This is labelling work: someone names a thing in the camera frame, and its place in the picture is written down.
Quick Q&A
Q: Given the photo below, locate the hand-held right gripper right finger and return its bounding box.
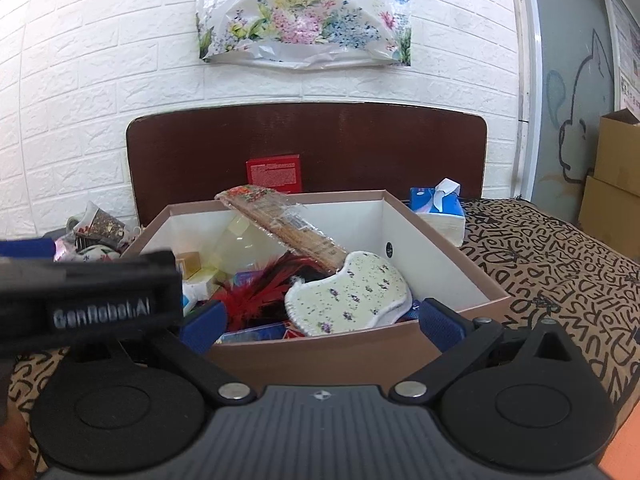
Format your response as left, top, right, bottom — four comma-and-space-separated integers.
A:
387, 297, 573, 406

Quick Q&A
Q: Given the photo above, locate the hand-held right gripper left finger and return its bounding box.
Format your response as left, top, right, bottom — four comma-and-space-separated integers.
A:
64, 301, 252, 407

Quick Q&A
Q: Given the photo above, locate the red and black feather toy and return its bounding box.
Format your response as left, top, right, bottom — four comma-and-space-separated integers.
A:
210, 252, 326, 333

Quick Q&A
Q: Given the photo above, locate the pink-brown cardboard container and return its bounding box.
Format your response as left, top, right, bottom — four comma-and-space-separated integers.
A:
120, 189, 513, 401

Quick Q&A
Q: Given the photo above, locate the person's left hand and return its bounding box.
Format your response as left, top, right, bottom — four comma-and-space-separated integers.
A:
0, 402, 36, 480

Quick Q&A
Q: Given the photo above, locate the flat blue box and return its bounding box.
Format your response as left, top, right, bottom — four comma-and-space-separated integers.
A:
220, 322, 301, 343

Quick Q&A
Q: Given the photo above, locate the dark speckled packet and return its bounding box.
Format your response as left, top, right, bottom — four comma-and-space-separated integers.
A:
72, 201, 143, 251

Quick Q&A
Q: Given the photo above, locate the pale yellow plastic bag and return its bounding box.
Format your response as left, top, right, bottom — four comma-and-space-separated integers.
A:
210, 212, 281, 271

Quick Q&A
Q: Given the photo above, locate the blue tissue pack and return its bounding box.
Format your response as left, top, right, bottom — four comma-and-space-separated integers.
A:
409, 178, 466, 247

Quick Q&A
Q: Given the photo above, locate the letter patterned brown blanket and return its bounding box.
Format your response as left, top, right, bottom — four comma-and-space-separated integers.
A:
0, 197, 640, 480

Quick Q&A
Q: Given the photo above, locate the wrapped chopsticks packet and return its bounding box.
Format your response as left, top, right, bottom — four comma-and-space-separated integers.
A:
214, 185, 351, 276

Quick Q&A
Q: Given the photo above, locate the red printed box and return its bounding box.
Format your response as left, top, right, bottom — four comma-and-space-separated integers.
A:
246, 155, 302, 195

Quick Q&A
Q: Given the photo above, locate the brown wooden headboard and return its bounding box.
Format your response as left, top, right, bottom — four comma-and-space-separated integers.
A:
125, 102, 488, 231

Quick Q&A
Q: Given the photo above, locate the brown cardboard box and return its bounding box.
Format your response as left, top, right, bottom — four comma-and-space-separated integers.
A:
595, 109, 640, 191
577, 175, 640, 246

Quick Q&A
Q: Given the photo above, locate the glass door with cat drawing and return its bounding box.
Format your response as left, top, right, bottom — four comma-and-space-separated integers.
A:
520, 0, 618, 201

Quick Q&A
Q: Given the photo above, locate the floral plastic bag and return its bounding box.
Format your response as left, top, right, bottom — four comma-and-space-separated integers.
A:
195, 0, 413, 68

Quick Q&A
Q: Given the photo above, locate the white wall notice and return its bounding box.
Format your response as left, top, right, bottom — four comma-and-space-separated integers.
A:
602, 0, 640, 126

